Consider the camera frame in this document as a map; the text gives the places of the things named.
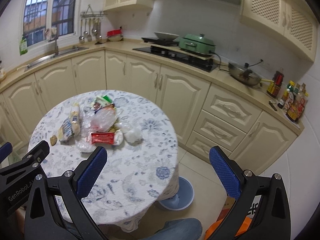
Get red container on counter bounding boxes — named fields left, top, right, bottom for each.
left=107, top=27, right=122, bottom=37

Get bread bag wrapper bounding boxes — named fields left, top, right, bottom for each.
left=58, top=102, right=81, bottom=143

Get orange plastic bag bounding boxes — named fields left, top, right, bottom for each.
left=204, top=217, right=252, bottom=240

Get white plate on stove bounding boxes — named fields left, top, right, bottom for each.
left=154, top=32, right=179, bottom=41

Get kitchen sink faucet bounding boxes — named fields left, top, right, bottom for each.
left=48, top=27, right=59, bottom=55

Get green dish soap bottle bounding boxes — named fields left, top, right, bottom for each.
left=20, top=35, right=28, bottom=55

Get red snack wrapper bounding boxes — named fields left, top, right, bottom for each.
left=91, top=132, right=115, bottom=145

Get white tissue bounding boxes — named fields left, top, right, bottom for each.
left=124, top=128, right=143, bottom=144

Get sauce bottles group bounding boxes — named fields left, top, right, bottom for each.
left=266, top=71, right=309, bottom=123

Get round table floral tablecloth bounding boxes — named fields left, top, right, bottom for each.
left=29, top=90, right=178, bottom=232

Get white rice sack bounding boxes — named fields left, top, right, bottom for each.
left=247, top=195, right=261, bottom=219

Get cream upper wall cabinets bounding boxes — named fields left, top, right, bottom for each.
left=103, top=0, right=318, bottom=62

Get person leg blue jeans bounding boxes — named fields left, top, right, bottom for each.
left=144, top=218, right=202, bottom=240

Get black gas stove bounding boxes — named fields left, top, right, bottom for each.
left=133, top=46, right=218, bottom=73

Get cream lower kitchen cabinets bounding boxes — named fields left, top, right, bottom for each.
left=1, top=49, right=304, bottom=173

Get hanging utensil rack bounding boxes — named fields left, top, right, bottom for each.
left=79, top=4, right=107, bottom=44

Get kitchen window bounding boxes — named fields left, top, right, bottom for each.
left=23, top=0, right=76, bottom=46

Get green electric cooking pot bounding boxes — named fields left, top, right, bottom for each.
left=178, top=34, right=215, bottom=55

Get brown cardboard box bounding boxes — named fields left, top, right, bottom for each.
left=217, top=196, right=236, bottom=221

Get glutinous rice package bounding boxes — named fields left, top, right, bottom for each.
left=92, top=95, right=114, bottom=112

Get blue plastic trash bin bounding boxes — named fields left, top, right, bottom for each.
left=158, top=177, right=195, bottom=211

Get clear plastic bag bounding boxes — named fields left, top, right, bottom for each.
left=81, top=107, right=118, bottom=133

